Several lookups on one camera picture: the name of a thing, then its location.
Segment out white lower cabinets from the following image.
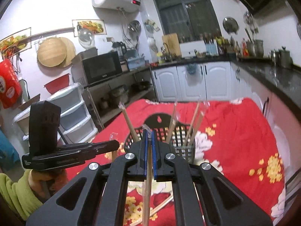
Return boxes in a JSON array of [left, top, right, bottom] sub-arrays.
[[151, 62, 300, 161]]

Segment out plastic drawer tower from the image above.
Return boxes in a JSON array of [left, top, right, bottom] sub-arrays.
[[13, 82, 98, 144]]

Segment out red floral tablecloth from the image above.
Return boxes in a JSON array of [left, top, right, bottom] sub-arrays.
[[92, 98, 285, 225]]

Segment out steel bowl on wall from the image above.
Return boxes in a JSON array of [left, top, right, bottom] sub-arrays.
[[128, 20, 141, 35]]

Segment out blue knife block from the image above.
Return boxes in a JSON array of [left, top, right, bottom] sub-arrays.
[[205, 43, 219, 56]]

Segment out metal storage shelf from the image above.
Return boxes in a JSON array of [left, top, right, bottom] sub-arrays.
[[83, 65, 157, 131]]

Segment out person left hand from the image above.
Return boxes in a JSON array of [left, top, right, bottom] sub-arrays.
[[28, 169, 68, 199]]

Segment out steel kettle pot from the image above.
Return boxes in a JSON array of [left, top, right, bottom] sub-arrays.
[[279, 46, 292, 69]]

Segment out black countertop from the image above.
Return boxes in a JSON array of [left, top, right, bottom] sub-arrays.
[[150, 56, 300, 117]]

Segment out red plastic basin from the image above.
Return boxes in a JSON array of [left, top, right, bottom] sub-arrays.
[[44, 73, 69, 94]]

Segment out large steel stockpot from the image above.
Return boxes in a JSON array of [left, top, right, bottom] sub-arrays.
[[246, 39, 264, 58]]

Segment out black electric kettle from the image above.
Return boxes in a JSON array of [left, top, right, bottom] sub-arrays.
[[112, 42, 127, 58]]

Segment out fruit picture on wall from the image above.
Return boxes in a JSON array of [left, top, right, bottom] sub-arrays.
[[72, 19, 107, 37]]

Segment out glass pot lid on wall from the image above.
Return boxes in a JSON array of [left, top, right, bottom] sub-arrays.
[[78, 28, 95, 50]]

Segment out black plastic utensil basket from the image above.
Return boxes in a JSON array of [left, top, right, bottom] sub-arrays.
[[123, 113, 197, 164]]

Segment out round bamboo tray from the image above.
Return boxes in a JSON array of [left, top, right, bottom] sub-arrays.
[[37, 37, 76, 68]]

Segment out black microwave oven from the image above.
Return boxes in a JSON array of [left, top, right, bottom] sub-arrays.
[[71, 47, 122, 87]]

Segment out red snack bag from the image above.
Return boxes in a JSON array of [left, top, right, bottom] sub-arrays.
[[0, 59, 22, 109]]

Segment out dark pot lid on wall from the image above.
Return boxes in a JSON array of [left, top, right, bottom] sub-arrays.
[[222, 17, 239, 34]]

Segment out dark kitchen window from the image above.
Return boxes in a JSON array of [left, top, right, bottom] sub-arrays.
[[154, 0, 220, 40]]

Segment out white box on counter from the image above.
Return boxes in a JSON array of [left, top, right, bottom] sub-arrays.
[[180, 40, 206, 58]]

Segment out wooden cutting board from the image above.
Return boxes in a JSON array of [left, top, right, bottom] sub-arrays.
[[162, 33, 182, 57]]

